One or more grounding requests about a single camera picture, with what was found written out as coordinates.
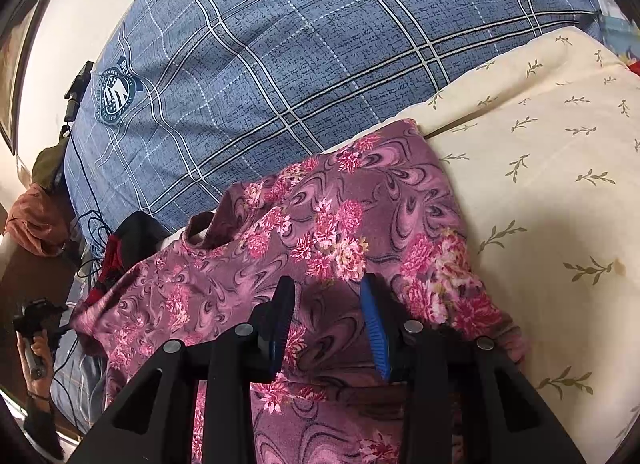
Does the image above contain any orange cloth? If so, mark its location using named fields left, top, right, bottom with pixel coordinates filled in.
left=4, top=184, right=70, bottom=257

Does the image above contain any purple floral garment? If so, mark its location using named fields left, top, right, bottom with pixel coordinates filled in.
left=73, top=120, right=526, bottom=463

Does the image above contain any black cable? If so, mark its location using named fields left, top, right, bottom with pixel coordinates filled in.
left=52, top=128, right=116, bottom=425

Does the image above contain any blue plaid bedsheet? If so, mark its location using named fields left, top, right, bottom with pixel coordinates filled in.
left=49, top=0, right=601, bottom=435

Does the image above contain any olive green cloth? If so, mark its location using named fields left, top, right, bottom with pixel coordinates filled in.
left=32, top=137, right=68, bottom=192

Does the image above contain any cream leaf-print blanket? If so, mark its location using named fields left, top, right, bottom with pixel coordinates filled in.
left=159, top=26, right=640, bottom=464

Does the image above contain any person's left hand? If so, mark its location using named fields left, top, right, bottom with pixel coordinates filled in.
left=16, top=330, right=53, bottom=403

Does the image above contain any black and red garment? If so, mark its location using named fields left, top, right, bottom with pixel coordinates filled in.
left=84, top=211, right=169, bottom=306

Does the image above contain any person's left forearm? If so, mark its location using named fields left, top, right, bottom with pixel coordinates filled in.
left=24, top=394, right=64, bottom=461

